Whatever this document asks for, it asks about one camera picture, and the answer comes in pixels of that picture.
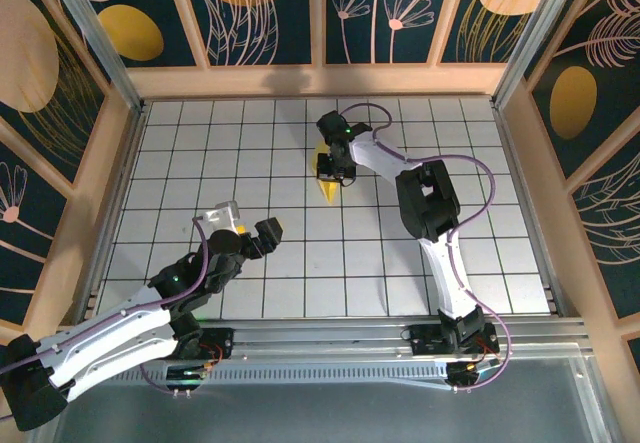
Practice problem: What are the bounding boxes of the yellow paper sheet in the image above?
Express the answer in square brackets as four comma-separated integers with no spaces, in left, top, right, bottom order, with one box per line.
[308,144,343,207]

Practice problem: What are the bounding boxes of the white grid mat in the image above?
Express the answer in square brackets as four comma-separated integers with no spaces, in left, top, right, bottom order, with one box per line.
[94,97,557,320]

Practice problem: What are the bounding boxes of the frosted acrylic panel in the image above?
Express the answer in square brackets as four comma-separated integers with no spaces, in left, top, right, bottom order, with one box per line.
[29,357,619,443]

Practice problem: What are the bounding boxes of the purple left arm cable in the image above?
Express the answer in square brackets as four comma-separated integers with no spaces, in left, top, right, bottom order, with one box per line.
[0,215,210,424]

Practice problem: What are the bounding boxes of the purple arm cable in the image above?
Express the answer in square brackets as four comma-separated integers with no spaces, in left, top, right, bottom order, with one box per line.
[0,215,210,424]
[337,102,512,395]

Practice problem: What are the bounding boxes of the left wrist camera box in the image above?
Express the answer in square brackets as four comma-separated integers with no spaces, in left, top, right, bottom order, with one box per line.
[196,200,245,237]

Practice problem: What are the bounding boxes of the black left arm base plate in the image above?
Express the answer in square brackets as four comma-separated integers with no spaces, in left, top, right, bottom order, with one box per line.
[164,327,235,361]

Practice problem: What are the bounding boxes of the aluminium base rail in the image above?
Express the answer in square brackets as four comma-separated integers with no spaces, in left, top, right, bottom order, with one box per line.
[49,316,591,362]

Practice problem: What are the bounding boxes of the small circuit board with wires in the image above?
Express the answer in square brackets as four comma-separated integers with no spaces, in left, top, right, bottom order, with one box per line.
[166,362,209,382]
[446,357,503,380]

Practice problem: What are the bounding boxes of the aluminium side rail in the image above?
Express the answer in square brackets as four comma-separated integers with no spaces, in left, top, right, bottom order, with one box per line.
[494,105,571,318]
[74,105,149,325]

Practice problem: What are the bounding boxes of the perforated grey cable duct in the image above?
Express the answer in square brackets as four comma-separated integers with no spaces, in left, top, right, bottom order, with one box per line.
[112,365,451,388]

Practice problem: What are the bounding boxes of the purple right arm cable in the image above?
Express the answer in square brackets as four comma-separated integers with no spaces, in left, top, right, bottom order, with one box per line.
[337,102,512,395]

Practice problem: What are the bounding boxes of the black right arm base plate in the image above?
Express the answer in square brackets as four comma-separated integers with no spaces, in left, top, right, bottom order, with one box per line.
[408,323,501,356]

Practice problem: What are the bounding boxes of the aluminium corner post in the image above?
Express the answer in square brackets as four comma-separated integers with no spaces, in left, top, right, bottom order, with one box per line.
[491,0,587,109]
[42,0,147,114]

